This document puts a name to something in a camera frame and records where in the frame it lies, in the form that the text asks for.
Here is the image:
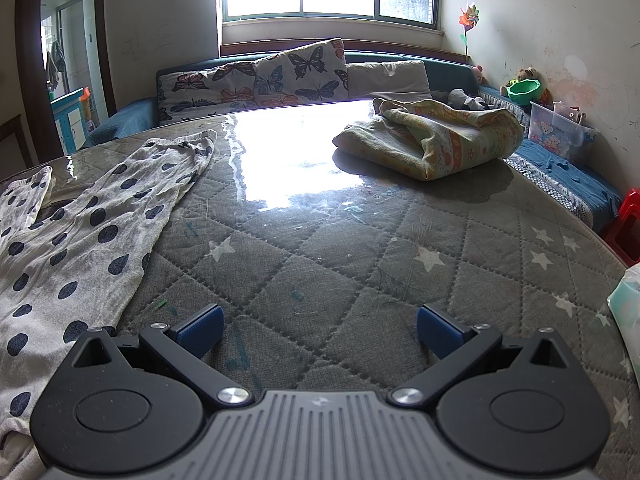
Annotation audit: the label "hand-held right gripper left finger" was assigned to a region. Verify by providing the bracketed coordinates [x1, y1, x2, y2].
[67, 304, 252, 409]

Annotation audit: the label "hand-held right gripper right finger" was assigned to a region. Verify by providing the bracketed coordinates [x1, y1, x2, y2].
[387, 304, 576, 407]

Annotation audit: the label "white polka dot garment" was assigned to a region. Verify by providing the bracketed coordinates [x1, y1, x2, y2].
[0, 130, 218, 453]

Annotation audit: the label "hanging clothes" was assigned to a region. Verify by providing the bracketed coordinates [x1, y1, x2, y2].
[46, 40, 68, 92]

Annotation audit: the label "grey quilted star table cover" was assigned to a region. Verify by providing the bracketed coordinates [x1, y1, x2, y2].
[0, 102, 640, 480]

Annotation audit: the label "white tissue packet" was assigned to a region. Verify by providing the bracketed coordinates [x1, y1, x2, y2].
[606, 262, 640, 356]

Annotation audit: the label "folded yellow printed blanket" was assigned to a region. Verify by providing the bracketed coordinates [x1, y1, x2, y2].
[332, 97, 525, 181]

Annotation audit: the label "teal sofa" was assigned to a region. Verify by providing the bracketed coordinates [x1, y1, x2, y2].
[90, 47, 626, 235]

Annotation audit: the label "red plastic stool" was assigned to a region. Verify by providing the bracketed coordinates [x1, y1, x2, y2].
[599, 192, 640, 265]

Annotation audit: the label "clear bear print storage box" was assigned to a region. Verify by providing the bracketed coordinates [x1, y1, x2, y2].
[527, 100, 600, 163]

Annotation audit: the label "grey plush toy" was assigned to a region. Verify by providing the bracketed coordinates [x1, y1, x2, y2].
[446, 88, 493, 112]

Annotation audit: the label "light blue cabinet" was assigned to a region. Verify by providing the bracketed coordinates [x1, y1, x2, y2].
[50, 87, 94, 157]

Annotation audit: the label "green plastic bowl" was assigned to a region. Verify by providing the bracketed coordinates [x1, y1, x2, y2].
[506, 80, 545, 107]

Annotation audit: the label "white pillow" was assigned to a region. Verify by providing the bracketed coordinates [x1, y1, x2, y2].
[345, 60, 432, 103]

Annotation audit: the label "brown teddy bear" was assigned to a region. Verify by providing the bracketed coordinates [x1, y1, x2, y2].
[501, 66, 546, 92]

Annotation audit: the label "colourful pinwheel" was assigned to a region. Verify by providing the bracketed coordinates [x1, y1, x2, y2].
[459, 4, 481, 63]

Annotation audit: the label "dark wooden door frame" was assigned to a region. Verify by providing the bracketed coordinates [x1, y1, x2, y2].
[15, 0, 119, 157]

